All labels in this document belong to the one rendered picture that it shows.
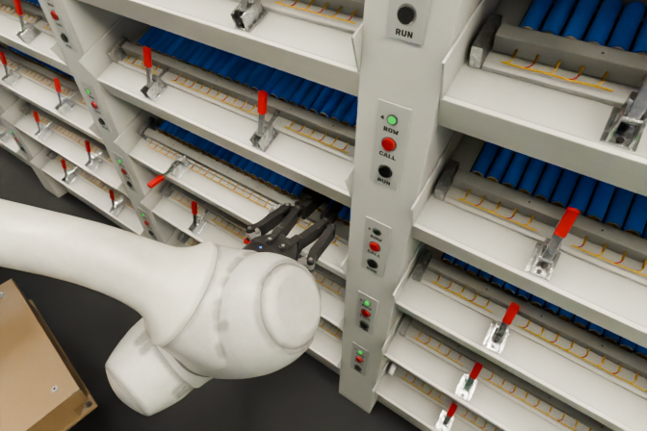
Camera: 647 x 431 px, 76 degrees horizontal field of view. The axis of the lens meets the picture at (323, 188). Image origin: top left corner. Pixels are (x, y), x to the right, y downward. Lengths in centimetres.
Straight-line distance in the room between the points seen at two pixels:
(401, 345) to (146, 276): 62
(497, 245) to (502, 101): 20
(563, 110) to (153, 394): 50
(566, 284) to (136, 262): 46
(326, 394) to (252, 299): 90
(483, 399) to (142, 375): 61
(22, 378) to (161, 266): 75
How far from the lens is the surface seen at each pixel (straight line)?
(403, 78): 45
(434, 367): 89
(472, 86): 46
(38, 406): 106
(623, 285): 59
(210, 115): 76
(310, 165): 64
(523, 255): 57
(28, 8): 127
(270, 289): 35
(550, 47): 47
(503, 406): 90
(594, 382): 75
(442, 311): 72
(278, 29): 56
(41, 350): 112
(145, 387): 51
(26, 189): 205
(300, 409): 122
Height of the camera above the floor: 115
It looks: 44 degrees down
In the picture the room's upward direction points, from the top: straight up
